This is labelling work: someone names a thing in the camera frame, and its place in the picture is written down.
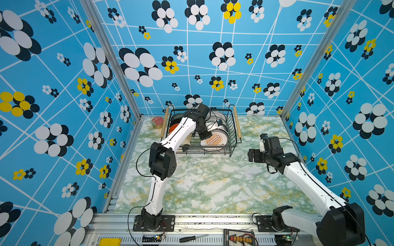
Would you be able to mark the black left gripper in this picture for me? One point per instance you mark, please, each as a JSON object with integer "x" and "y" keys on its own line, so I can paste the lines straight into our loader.
{"x": 207, "y": 135}

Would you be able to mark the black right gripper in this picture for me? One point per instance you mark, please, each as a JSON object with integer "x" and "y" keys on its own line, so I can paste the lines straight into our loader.
{"x": 257, "y": 152}

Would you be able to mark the white plate orange sunburst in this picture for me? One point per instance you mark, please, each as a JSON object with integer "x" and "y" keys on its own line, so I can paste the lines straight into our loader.
{"x": 216, "y": 142}

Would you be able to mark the black wire dish rack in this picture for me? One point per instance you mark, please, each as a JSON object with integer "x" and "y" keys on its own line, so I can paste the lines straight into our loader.
{"x": 231, "y": 126}

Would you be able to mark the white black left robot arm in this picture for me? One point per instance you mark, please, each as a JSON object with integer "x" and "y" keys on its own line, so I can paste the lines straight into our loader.
{"x": 162, "y": 161}

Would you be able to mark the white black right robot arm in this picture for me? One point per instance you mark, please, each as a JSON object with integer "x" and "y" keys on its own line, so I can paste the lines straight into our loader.
{"x": 338, "y": 223}

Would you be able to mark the white plate green rim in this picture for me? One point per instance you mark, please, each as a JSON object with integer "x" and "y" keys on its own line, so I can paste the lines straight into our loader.
{"x": 217, "y": 115}

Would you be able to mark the red tape roll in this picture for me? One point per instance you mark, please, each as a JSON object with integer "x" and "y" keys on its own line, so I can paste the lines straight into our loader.
{"x": 157, "y": 122}

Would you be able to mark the black terminal board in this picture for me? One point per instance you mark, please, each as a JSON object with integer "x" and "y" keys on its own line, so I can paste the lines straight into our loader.
{"x": 239, "y": 238}

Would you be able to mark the yellow box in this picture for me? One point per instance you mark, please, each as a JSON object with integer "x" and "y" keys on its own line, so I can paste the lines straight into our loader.
{"x": 110, "y": 242}

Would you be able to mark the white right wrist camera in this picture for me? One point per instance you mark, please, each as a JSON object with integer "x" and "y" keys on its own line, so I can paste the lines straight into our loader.
{"x": 264, "y": 142}

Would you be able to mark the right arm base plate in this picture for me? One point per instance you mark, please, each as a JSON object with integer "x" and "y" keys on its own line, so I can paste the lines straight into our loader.
{"x": 264, "y": 224}

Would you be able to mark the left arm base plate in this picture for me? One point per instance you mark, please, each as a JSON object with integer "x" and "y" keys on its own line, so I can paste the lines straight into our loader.
{"x": 165, "y": 224}

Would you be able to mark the black handled screwdriver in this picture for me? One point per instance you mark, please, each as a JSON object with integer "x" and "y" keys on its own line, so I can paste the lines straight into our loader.
{"x": 191, "y": 238}

